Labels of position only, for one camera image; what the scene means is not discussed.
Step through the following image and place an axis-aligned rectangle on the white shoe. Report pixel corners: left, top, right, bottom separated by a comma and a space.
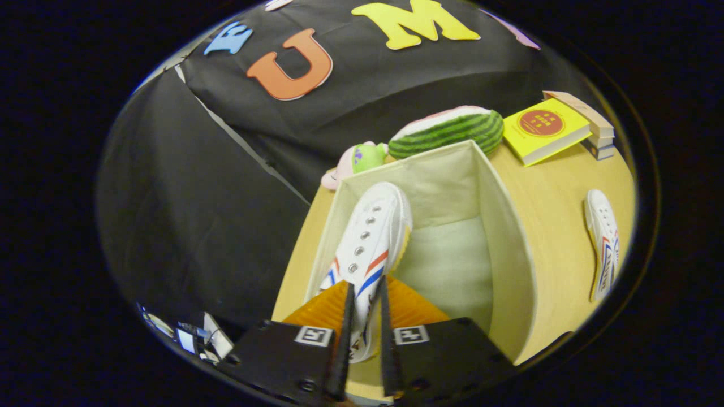
584, 189, 620, 301
320, 181, 413, 364

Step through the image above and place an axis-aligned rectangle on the pink green plush toy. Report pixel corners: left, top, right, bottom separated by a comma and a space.
321, 141, 390, 191

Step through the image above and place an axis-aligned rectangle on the watermelon slice plush toy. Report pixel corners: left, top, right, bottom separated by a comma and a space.
388, 106, 505, 159

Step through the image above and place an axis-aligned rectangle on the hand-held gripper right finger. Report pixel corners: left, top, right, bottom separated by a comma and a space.
378, 275, 518, 405

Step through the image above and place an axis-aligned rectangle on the white grey equipment clutter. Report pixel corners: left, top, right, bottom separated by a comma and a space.
139, 305, 234, 365

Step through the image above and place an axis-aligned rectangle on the beige fabric storage box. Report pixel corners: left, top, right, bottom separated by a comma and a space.
305, 140, 537, 365

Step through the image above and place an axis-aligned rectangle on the beige book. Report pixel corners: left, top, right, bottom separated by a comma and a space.
542, 90, 615, 138

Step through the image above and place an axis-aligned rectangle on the yellow book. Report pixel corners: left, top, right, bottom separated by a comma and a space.
503, 98, 592, 167

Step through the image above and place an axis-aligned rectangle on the blue grey book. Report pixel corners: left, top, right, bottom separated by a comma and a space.
581, 141, 616, 161

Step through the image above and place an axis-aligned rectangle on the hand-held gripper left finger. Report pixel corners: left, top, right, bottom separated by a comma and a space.
218, 282, 356, 405

